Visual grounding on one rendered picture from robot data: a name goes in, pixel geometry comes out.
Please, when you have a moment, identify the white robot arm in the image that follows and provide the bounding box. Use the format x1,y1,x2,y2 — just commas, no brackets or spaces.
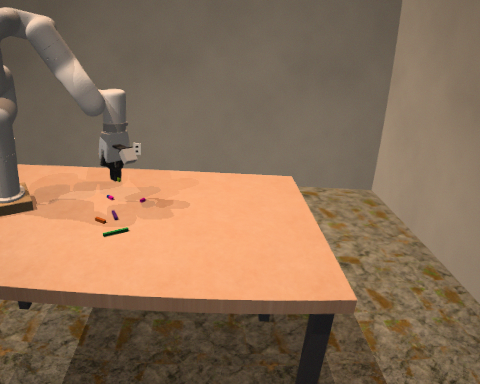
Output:
0,8,138,203

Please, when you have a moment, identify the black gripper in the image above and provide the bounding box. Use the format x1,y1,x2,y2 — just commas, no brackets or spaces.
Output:
99,130,130,182

